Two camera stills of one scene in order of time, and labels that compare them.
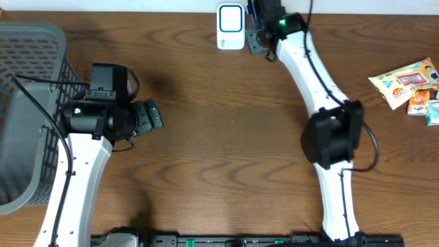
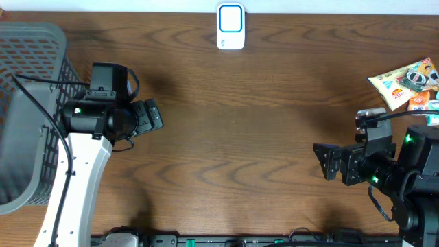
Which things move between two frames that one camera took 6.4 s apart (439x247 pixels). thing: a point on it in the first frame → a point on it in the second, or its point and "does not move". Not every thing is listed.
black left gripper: (144, 109) does not move
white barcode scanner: (230, 26) does not move
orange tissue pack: (418, 102) does not move
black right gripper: (253, 46) → (328, 162)
